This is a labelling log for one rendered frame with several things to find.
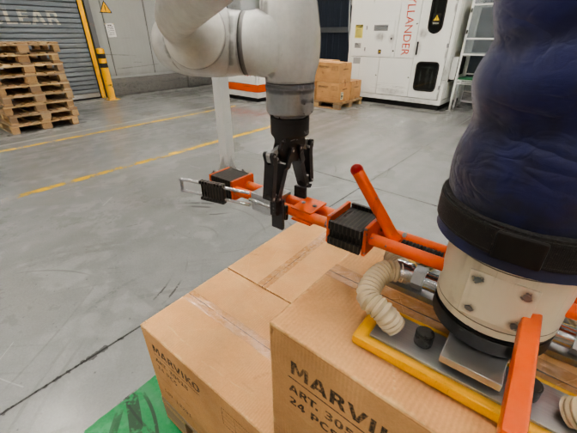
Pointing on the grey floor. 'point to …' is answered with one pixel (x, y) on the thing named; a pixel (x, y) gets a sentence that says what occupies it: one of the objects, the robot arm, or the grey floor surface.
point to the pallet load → (336, 85)
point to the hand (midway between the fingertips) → (289, 209)
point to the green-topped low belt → (462, 89)
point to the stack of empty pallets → (33, 87)
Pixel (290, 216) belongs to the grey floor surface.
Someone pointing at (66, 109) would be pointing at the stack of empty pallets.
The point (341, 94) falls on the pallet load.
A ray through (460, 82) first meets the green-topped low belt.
